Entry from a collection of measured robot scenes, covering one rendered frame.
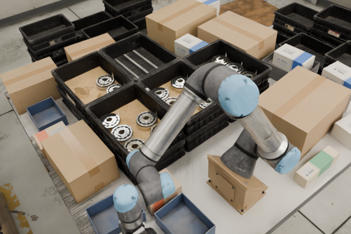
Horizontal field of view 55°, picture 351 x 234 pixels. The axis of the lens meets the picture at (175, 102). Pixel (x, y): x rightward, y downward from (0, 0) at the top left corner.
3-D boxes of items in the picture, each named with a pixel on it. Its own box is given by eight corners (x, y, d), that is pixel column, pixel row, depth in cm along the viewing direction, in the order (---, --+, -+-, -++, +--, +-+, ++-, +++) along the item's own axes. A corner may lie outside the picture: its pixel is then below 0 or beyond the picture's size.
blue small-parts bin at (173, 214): (215, 234, 135) (215, 225, 131) (187, 259, 129) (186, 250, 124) (182, 200, 147) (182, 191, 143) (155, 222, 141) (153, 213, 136)
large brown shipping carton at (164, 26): (186, 20, 265) (186, -4, 252) (215, 34, 249) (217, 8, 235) (148, 41, 246) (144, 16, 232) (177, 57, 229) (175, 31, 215)
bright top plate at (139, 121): (160, 121, 162) (160, 120, 162) (141, 129, 159) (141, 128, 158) (150, 109, 169) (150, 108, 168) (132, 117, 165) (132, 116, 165)
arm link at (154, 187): (159, 160, 113) (129, 174, 110) (175, 179, 105) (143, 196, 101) (163, 176, 118) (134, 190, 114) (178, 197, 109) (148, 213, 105)
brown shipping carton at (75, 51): (111, 53, 237) (107, 32, 226) (125, 68, 223) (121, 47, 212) (70, 68, 226) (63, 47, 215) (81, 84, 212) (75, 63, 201)
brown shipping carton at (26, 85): (57, 77, 219) (49, 56, 208) (69, 94, 205) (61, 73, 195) (9, 95, 207) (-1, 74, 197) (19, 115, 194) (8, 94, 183)
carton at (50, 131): (66, 130, 183) (61, 120, 178) (75, 143, 175) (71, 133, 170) (37, 144, 176) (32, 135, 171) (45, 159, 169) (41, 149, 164)
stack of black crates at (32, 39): (73, 54, 340) (61, 12, 310) (86, 67, 321) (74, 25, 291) (34, 69, 323) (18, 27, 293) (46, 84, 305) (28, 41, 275)
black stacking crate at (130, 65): (181, 75, 196) (180, 58, 188) (138, 97, 183) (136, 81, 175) (142, 47, 219) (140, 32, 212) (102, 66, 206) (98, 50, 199)
